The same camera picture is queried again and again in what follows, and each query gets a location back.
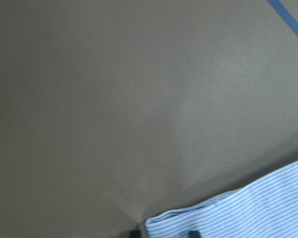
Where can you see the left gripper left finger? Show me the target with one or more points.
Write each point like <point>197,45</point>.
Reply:
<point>135,234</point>

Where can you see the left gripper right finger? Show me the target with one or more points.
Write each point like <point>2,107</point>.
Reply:
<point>193,234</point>

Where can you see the light blue striped shirt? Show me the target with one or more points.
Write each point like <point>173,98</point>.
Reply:
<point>265,208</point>

